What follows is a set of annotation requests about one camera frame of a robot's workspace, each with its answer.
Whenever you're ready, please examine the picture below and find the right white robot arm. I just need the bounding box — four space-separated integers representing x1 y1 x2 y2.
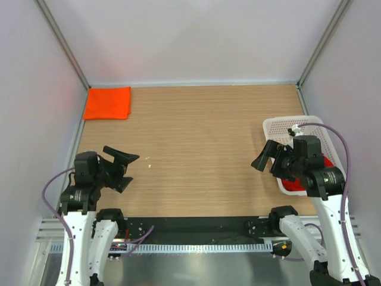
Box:
251 135 380 285

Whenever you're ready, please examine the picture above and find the white plastic perforated basket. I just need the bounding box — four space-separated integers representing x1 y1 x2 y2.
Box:
262 115 349 197

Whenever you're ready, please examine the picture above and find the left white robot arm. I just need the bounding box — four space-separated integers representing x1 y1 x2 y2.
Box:
57 146 139 285

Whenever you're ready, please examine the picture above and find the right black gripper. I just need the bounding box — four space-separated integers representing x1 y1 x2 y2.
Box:
251 139 304 182

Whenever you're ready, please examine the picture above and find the slotted cable duct rail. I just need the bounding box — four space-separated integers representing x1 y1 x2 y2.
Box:
49 243 273 254

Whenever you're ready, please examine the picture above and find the red t shirt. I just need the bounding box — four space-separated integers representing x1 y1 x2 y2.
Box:
281 156 334 192

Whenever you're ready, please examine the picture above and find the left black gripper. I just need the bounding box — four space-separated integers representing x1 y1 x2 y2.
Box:
93 146 138 191

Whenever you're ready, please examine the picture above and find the aluminium frame rail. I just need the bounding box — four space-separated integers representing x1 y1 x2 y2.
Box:
35 217 363 243

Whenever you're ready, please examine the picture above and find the folded orange t shirt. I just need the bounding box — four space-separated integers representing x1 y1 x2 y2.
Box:
83 86 131 120

